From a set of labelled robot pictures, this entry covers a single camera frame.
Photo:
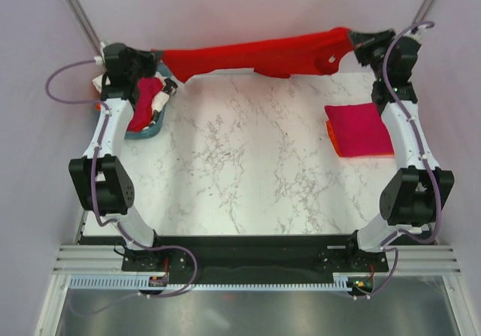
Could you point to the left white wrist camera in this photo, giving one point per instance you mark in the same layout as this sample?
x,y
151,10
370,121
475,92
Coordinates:
x,y
99,59

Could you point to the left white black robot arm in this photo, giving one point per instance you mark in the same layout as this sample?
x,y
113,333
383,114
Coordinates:
x,y
102,184

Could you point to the red t shirt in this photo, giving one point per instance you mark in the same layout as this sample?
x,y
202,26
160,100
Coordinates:
x,y
313,54

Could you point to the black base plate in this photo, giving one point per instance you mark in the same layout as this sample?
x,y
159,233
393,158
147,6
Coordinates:
x,y
255,260

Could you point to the left aluminium frame post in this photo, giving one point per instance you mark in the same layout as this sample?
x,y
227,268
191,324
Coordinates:
x,y
85,24

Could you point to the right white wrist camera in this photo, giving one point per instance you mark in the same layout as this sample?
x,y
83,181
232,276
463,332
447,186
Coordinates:
x,y
417,32

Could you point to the teal plastic laundry basket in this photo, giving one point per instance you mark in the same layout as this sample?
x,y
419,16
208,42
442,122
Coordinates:
x,y
153,128

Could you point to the white shirt in basket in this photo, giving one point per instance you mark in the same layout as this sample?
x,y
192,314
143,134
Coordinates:
x,y
97,82

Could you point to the aluminium front rail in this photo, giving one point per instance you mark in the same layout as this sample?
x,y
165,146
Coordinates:
x,y
413,261

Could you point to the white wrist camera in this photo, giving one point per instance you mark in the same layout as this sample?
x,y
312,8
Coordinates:
x,y
99,59
417,32

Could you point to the folded magenta t shirt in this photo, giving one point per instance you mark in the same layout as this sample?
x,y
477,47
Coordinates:
x,y
354,113

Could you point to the magenta shirt in basket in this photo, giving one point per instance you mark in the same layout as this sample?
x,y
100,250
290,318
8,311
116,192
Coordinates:
x,y
148,88

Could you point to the white and black garment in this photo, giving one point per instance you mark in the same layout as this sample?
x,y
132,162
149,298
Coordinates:
x,y
160,99

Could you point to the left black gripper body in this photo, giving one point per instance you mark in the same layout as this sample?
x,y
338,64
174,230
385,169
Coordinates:
x,y
143,65

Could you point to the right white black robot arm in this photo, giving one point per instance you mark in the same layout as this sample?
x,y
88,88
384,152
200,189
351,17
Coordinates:
x,y
411,203

